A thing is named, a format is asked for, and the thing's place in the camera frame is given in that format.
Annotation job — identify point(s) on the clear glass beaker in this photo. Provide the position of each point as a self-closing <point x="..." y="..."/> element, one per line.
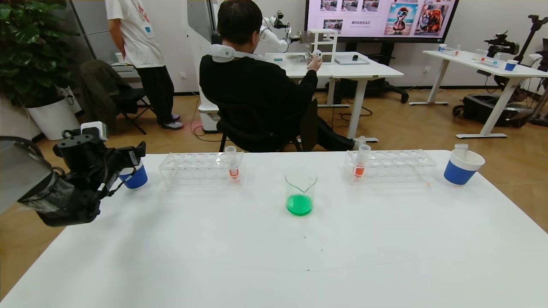
<point x="299" y="201"/>

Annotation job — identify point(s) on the white plant pot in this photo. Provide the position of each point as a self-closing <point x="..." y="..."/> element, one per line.
<point x="55" y="122"/>

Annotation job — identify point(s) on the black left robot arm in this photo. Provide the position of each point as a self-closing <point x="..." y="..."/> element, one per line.
<point x="51" y="192"/>

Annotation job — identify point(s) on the test tube with yellow pigment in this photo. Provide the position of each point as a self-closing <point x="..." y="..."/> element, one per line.
<point x="461" y="149"/>

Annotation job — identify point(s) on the large wall display screen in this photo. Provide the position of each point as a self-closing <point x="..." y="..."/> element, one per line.
<point x="385" y="19"/>

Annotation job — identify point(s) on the brown flat board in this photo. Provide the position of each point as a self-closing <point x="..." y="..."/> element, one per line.
<point x="306" y="37"/>

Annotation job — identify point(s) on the small white shelf rack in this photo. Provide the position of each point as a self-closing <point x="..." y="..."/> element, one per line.
<point x="327" y="32"/>

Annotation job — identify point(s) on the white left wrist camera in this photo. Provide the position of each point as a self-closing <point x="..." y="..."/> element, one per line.
<point x="95" y="130"/>

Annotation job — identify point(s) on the clear acrylic test tube rack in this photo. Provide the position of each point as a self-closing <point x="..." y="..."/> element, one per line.
<point x="205" y="169"/>
<point x="398" y="169"/>

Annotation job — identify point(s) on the long white table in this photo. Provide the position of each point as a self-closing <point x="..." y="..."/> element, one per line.
<point x="471" y="62"/>

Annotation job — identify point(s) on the person in white t-shirt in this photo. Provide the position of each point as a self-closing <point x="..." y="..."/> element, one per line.
<point x="141" y="42"/>

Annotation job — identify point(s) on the person in black sweater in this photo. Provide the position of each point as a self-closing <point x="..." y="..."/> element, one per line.
<point x="252" y="90"/>

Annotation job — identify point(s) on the olive green jacket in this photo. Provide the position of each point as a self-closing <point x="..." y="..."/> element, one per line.
<point x="96" y="94"/>

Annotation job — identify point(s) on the blue paper cup white rim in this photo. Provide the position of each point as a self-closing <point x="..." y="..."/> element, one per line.
<point x="460" y="173"/>
<point x="137" y="177"/>

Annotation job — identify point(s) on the white robot body column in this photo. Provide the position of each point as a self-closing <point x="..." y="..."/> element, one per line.
<point x="197" y="51"/>

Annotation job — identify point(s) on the black tripod stand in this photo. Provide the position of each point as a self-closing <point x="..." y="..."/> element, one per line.
<point x="535" y="21"/>

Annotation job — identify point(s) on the black background robot arm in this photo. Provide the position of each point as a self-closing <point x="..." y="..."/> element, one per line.
<point x="501" y="42"/>

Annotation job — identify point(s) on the white drawer cabinet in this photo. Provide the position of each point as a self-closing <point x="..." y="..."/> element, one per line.
<point x="126" y="70"/>

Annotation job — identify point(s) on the black folding chair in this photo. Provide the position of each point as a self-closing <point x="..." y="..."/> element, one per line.
<point x="130" y="100"/>

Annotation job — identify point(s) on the black office chair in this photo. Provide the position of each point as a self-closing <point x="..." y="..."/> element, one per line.
<point x="308" y="128"/>

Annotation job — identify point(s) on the grey tablet with black puck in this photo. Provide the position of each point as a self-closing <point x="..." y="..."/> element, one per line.
<point x="351" y="62"/>

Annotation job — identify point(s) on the black display stand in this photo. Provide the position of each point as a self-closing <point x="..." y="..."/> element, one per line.
<point x="387" y="48"/>

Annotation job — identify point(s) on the white neck-worn headset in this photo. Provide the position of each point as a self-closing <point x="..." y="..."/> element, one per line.
<point x="220" y="51"/>

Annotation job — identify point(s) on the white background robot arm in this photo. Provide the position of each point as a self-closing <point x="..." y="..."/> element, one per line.
<point x="274" y="36"/>

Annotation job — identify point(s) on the white standing desk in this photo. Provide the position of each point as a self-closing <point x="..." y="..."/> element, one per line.
<point x="364" y="70"/>

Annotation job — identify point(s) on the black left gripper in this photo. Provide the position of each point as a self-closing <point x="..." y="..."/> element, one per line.
<point x="136" y="158"/>

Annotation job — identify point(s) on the large green potted plant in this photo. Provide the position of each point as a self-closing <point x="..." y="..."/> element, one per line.
<point x="30" y="51"/>

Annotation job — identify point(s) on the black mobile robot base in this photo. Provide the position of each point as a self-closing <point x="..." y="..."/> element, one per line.
<point x="483" y="109"/>

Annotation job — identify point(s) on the test tube with red pigment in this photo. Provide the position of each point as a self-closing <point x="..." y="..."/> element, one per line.
<point x="360" y="167"/>
<point x="233" y="169"/>

